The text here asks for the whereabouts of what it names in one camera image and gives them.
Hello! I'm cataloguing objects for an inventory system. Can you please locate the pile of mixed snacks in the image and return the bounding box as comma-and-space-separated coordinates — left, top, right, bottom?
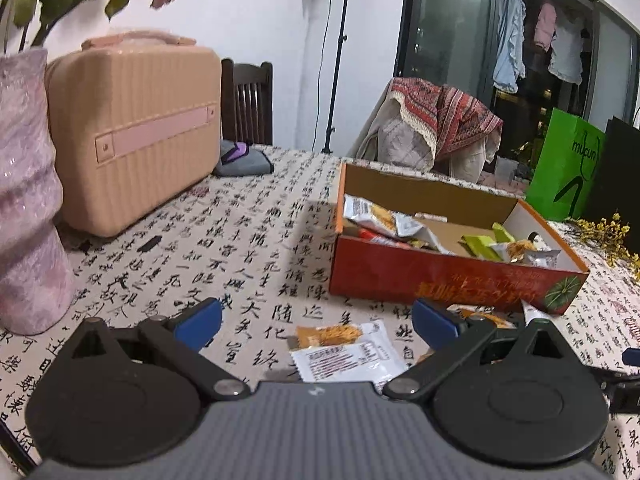
342, 194, 565, 272

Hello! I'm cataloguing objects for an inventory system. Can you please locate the orange snack packet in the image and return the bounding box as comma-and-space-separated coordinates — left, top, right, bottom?
446, 304, 518, 331

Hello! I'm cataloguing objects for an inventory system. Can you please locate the light blue hanging shirt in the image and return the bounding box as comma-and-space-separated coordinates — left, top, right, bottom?
492, 0, 527, 94

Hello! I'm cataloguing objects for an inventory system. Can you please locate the pink textured vase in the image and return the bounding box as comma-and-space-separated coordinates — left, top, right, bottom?
0, 47, 78, 336

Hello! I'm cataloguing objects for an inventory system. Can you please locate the pink hanging garment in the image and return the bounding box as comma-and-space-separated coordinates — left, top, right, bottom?
534, 2, 558, 51

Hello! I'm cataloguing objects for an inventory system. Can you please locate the dark wooden chair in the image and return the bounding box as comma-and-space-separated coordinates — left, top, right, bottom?
220, 58, 274, 147

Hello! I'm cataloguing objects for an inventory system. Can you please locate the beige covered armchair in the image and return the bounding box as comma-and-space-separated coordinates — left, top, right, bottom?
347, 80, 503, 181

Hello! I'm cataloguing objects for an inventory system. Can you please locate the black framed glass door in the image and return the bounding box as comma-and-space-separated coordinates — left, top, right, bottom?
392, 0, 640, 196

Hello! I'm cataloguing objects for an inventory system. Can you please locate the calligraphy printed tablecloth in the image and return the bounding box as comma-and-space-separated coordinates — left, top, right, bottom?
0, 145, 640, 480

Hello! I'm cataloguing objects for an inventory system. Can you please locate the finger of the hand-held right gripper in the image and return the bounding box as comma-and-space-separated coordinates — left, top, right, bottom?
586, 347, 640, 384

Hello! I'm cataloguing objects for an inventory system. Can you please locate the green paper bag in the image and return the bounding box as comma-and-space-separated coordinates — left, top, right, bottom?
525, 107, 607, 221

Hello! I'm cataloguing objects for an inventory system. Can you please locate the red patterned blanket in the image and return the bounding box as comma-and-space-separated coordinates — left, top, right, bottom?
390, 77, 503, 161

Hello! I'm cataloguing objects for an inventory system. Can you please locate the grey purple pouch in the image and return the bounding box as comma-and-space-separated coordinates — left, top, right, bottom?
212, 140, 275, 177

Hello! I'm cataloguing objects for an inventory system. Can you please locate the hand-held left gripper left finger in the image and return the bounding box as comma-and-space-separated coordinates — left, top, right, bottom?
65, 297, 252, 403

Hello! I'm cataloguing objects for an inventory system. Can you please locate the pink ribbed suitcase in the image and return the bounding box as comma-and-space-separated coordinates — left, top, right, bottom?
45, 30, 223, 238

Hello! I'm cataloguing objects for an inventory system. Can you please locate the yellow dried flower sprig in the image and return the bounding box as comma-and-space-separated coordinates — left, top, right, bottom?
567, 212, 640, 281

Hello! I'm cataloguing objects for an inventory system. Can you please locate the white hanging garment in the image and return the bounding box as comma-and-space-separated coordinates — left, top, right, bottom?
548, 15, 586, 85

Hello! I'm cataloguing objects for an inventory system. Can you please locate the red orange cardboard box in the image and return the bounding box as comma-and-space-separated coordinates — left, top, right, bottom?
327, 162, 591, 316

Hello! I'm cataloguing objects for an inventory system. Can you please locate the white packet with orange picture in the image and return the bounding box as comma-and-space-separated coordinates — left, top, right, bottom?
289, 321, 410, 382

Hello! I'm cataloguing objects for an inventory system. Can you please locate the black paper bag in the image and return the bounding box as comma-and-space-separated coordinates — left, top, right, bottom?
582, 116, 640, 228

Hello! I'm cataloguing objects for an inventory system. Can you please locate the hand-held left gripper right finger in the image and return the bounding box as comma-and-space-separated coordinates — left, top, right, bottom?
382, 297, 576, 403

